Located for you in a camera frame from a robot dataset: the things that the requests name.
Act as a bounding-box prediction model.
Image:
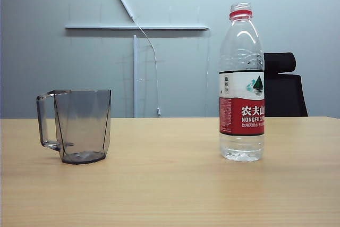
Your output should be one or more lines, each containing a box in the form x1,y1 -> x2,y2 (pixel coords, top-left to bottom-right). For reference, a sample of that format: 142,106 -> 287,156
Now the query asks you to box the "clear mineral water bottle red label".
218,2 -> 266,162

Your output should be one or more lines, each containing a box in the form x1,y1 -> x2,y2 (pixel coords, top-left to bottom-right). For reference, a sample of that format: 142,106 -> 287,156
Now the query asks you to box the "transparent grey plastic mug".
36,89 -> 113,165

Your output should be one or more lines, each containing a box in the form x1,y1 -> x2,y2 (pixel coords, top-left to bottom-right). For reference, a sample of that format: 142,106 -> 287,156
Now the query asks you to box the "horizontal white wall rail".
65,23 -> 210,32

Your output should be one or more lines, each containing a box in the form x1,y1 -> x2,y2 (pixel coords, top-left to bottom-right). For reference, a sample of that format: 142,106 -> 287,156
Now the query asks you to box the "black office chair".
262,51 -> 309,117

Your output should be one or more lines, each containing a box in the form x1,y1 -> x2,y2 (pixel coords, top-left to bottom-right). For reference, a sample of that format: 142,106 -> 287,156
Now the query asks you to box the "vertical white wall rail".
132,35 -> 139,118

